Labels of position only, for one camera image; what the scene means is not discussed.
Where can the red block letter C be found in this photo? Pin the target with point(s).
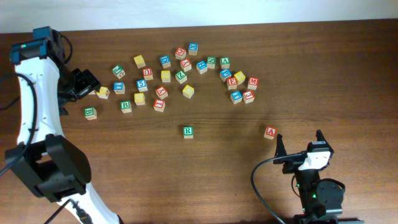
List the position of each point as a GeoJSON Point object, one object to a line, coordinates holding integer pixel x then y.
{"type": "Point", "coordinates": [180, 53]}

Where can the green block letter N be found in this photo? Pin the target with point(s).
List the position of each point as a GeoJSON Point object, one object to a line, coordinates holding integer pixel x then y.
{"type": "Point", "coordinates": [211, 62]}

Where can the green block letter V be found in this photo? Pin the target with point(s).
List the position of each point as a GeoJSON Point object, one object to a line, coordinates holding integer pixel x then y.
{"type": "Point", "coordinates": [225, 63]}

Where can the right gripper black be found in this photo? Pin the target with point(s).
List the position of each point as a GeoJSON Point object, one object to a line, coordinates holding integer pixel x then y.
{"type": "Point", "coordinates": [290, 165]}

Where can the green block letter J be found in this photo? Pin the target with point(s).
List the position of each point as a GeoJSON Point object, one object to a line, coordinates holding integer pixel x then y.
{"type": "Point", "coordinates": [118, 71]}

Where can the green block letter Z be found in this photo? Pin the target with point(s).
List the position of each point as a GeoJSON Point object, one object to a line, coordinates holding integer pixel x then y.
{"type": "Point", "coordinates": [181, 76]}

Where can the blue block letter D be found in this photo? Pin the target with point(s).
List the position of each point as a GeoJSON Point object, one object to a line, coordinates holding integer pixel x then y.
{"type": "Point", "coordinates": [165, 61]}

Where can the red block letter E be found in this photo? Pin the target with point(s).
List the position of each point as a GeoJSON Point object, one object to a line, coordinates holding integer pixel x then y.
{"type": "Point", "coordinates": [232, 83]}

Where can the yellow block top left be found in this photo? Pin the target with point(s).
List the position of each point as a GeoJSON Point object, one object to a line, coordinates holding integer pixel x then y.
{"type": "Point", "coordinates": [139, 60]}

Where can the blue block letter H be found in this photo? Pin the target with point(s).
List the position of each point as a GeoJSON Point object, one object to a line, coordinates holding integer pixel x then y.
{"type": "Point", "coordinates": [202, 67]}

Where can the red block letter K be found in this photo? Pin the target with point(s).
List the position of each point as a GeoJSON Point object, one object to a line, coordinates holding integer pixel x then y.
{"type": "Point", "coordinates": [161, 92]}

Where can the yellow block letter C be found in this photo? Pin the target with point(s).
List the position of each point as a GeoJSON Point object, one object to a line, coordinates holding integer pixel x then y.
{"type": "Point", "coordinates": [188, 91]}

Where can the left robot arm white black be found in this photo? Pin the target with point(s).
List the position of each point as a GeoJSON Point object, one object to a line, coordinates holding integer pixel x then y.
{"type": "Point", "coordinates": [47, 163]}

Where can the red block letter A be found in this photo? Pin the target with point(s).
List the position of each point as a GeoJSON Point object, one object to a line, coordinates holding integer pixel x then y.
{"type": "Point", "coordinates": [270, 132]}

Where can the green block letter R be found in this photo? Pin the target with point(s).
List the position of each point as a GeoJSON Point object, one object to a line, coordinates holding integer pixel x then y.
{"type": "Point", "coordinates": [188, 132]}

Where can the yellow block W left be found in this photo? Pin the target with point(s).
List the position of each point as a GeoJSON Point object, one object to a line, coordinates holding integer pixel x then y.
{"type": "Point", "coordinates": [103, 92]}

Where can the blue block letter P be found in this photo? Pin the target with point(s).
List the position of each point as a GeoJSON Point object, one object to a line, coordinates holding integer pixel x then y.
{"type": "Point", "coordinates": [224, 74]}

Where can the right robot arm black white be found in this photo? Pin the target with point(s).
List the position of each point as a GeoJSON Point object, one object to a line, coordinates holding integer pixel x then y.
{"type": "Point", "coordinates": [321, 199]}

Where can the red block letter M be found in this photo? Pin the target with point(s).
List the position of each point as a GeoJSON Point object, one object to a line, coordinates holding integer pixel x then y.
{"type": "Point", "coordinates": [253, 83]}

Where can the green block letter B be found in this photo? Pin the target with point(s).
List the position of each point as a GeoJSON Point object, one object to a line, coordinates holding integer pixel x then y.
{"type": "Point", "coordinates": [126, 106]}

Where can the red block letter U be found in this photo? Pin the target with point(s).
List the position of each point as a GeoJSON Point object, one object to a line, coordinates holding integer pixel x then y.
{"type": "Point", "coordinates": [147, 74]}

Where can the red block letter Y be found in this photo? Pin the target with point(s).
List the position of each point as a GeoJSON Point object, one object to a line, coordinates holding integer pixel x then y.
{"type": "Point", "coordinates": [186, 65]}

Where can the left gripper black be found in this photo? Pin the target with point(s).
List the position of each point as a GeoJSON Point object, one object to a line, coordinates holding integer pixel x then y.
{"type": "Point", "coordinates": [86, 84]}

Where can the blue block number 5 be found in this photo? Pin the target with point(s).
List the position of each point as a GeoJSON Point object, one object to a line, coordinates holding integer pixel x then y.
{"type": "Point", "coordinates": [142, 85]}

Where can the yellow block letter s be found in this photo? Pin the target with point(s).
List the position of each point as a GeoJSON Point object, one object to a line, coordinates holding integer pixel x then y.
{"type": "Point", "coordinates": [139, 99]}
{"type": "Point", "coordinates": [165, 76]}

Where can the yellow block right cluster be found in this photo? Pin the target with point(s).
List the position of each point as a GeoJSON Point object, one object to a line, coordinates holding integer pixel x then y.
{"type": "Point", "coordinates": [240, 77]}

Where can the blue block letter X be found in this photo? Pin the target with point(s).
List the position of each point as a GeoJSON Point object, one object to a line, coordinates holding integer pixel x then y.
{"type": "Point", "coordinates": [192, 48]}

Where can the blue block letter F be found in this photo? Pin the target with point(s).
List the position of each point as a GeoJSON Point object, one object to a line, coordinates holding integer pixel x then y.
{"type": "Point", "coordinates": [236, 97]}

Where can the green block B far left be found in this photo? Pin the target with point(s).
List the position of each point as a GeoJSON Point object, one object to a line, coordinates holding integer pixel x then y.
{"type": "Point", "coordinates": [90, 113]}

